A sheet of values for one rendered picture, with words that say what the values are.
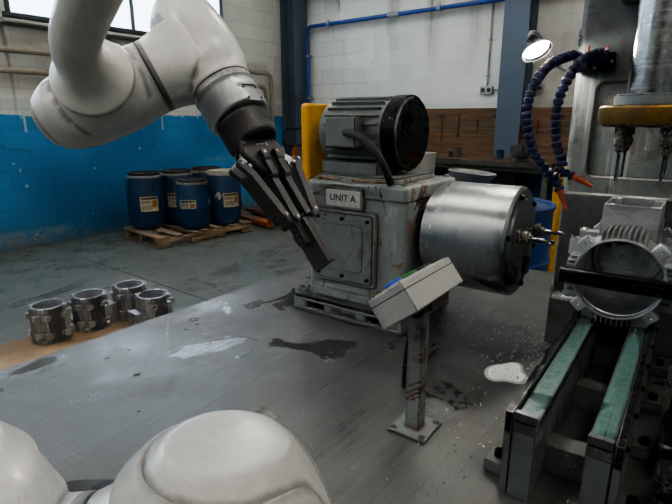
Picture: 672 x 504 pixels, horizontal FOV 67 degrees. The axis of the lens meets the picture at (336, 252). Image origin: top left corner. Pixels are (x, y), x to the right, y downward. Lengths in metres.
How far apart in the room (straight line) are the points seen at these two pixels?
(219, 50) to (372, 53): 6.82
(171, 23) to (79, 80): 0.16
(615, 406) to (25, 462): 0.71
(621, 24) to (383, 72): 6.15
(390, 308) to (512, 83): 5.60
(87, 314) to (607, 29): 2.74
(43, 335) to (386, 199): 2.30
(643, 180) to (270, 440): 1.16
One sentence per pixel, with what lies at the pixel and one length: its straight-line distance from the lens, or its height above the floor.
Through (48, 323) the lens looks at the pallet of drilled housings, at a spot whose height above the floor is 0.27.
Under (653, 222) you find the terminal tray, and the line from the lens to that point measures 1.15.
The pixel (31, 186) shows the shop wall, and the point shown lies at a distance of 6.16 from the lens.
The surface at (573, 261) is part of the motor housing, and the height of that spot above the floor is 1.03.
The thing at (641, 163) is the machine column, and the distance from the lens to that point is 1.38.
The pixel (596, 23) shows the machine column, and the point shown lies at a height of 1.52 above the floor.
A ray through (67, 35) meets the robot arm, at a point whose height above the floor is 1.39.
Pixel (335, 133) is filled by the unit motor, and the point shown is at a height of 1.27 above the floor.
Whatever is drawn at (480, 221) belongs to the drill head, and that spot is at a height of 1.10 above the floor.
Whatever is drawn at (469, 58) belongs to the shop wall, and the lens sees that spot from 6.83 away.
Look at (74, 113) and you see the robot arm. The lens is 0.74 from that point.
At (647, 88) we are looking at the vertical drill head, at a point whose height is 1.36.
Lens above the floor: 1.31
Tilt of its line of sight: 15 degrees down
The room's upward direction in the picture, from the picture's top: straight up
